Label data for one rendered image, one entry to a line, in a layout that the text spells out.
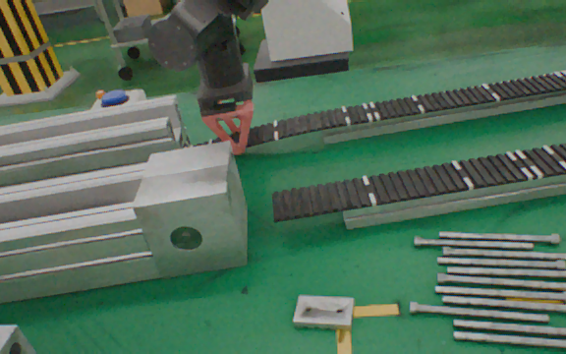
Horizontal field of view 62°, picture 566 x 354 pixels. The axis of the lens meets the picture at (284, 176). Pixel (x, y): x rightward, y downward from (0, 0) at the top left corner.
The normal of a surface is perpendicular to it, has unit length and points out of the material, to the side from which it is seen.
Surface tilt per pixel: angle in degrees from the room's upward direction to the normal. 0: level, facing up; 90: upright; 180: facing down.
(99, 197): 90
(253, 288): 0
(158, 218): 90
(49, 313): 0
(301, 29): 90
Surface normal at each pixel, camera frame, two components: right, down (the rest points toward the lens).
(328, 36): -0.07, 0.56
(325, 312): -0.16, -0.82
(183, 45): -0.28, 0.57
